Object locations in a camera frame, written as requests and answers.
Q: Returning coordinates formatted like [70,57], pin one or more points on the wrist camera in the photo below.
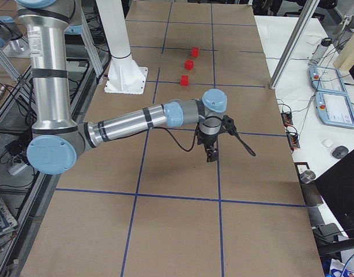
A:
[228,125]

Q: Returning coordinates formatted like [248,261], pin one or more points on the white pedestal column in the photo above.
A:
[124,75]

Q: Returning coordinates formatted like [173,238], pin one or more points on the handheld scanner device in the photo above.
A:
[320,52]

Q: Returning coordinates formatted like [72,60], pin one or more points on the black computer mouse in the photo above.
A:
[340,151]

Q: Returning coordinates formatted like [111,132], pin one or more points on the lower teach pendant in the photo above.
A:
[335,109]

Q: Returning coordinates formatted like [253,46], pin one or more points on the red block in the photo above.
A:
[195,52]
[189,64]

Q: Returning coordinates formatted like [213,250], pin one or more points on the aluminium frame post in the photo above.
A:
[301,24]

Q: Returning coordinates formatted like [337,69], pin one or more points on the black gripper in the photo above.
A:
[208,142]

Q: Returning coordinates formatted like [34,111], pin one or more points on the metal cup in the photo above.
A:
[307,176]

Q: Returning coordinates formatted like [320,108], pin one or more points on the teach pendant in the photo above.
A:
[326,79]
[335,109]

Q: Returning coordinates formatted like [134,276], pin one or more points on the stack of books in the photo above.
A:
[8,224]

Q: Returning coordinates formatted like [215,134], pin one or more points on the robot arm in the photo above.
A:
[60,135]

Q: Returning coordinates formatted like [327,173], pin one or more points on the upper teach pendant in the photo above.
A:
[326,79]

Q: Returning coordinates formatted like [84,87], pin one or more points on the black monitor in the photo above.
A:
[336,186]

